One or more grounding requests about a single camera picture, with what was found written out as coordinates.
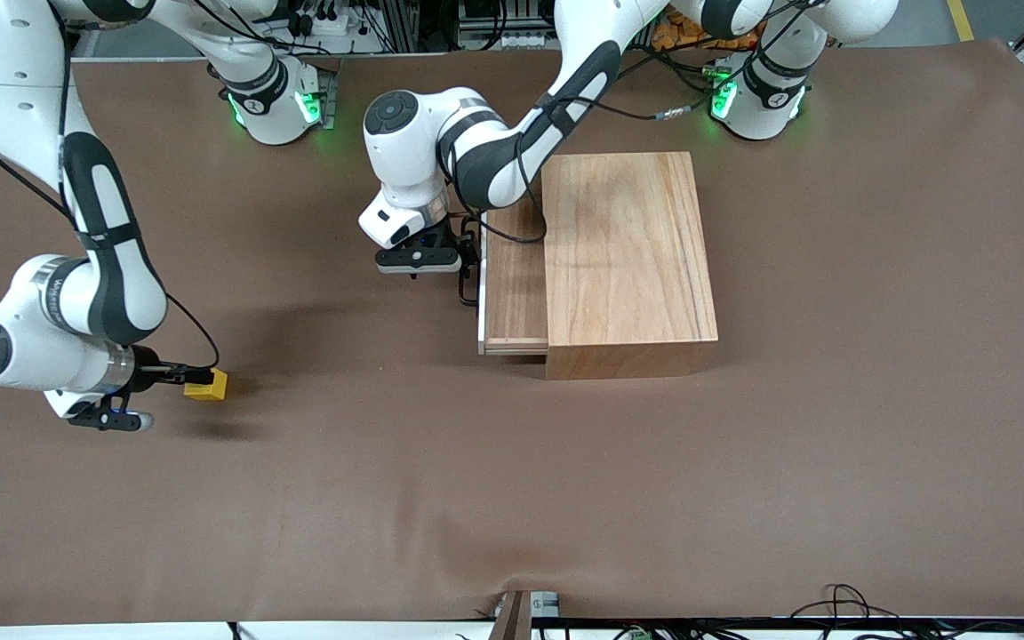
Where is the yellow block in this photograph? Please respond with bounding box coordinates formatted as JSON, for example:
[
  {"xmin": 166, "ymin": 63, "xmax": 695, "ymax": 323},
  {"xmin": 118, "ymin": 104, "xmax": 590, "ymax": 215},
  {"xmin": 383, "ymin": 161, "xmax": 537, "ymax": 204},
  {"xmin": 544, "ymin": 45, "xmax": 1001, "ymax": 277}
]
[{"xmin": 185, "ymin": 367, "xmax": 229, "ymax": 402}]

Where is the wooden drawer with black handle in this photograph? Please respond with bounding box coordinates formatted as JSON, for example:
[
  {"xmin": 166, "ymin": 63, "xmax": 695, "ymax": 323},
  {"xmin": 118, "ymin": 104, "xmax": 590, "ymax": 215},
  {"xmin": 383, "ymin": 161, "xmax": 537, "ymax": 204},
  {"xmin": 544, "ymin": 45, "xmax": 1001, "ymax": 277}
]
[{"xmin": 461, "ymin": 197, "xmax": 550, "ymax": 356}]

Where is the wooden drawer cabinet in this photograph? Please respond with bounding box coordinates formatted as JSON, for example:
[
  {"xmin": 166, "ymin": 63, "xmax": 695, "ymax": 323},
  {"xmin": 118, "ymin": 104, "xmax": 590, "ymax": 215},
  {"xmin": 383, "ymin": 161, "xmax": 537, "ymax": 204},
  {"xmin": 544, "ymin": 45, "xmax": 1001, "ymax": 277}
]
[{"xmin": 540, "ymin": 151, "xmax": 719, "ymax": 381}]

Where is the brown table mat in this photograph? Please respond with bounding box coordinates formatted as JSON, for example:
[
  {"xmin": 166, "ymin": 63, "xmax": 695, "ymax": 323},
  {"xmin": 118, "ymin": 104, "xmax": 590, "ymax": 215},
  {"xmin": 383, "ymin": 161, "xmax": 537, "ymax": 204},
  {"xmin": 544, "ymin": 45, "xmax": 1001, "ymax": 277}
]
[{"xmin": 0, "ymin": 40, "xmax": 1024, "ymax": 623}]

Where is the white power strip with plugs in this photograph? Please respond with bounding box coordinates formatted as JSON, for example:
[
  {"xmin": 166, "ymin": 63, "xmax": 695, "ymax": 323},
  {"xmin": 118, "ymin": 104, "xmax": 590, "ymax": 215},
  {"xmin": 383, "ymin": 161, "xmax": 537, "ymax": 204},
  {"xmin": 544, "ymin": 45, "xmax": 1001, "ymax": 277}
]
[{"xmin": 285, "ymin": 0, "xmax": 388, "ymax": 54}]

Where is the orange object pile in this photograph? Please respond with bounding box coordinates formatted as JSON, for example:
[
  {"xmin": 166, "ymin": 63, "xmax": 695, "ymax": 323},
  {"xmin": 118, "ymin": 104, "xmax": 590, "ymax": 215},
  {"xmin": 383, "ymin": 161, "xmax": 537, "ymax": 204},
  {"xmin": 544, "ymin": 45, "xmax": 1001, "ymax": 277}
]
[{"xmin": 654, "ymin": 4, "xmax": 744, "ymax": 52}]

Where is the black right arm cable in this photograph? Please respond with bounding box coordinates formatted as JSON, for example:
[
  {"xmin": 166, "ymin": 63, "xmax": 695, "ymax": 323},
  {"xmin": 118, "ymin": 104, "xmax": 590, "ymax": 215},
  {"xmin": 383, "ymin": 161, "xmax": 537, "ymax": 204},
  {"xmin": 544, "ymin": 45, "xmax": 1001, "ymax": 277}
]
[{"xmin": 0, "ymin": 0, "xmax": 221, "ymax": 370}]

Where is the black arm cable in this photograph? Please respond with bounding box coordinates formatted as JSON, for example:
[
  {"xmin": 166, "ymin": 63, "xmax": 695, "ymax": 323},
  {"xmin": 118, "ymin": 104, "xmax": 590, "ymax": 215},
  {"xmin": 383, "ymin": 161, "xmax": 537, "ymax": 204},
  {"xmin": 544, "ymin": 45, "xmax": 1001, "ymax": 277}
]
[
  {"xmin": 0, "ymin": 0, "xmax": 221, "ymax": 370},
  {"xmin": 454, "ymin": 49, "xmax": 744, "ymax": 308}
]

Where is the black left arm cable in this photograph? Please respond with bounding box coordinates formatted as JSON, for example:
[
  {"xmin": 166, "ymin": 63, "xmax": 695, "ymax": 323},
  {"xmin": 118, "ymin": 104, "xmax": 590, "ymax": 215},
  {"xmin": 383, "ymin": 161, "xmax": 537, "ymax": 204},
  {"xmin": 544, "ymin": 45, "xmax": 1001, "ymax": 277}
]
[{"xmin": 454, "ymin": 49, "xmax": 744, "ymax": 308}]

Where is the metal edge bracket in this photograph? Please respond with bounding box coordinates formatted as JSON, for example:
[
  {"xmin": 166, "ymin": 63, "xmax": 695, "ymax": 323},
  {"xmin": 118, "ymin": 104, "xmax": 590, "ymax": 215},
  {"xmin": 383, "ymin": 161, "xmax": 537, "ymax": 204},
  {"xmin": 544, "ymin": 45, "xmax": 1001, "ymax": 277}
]
[{"xmin": 490, "ymin": 589, "xmax": 562, "ymax": 640}]

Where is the black cable bundle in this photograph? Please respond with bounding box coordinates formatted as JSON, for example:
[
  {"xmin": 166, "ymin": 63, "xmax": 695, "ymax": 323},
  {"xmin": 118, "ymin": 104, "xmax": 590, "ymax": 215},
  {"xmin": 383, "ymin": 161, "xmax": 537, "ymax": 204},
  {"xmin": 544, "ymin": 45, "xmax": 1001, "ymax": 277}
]
[{"xmin": 530, "ymin": 582, "xmax": 1024, "ymax": 640}]

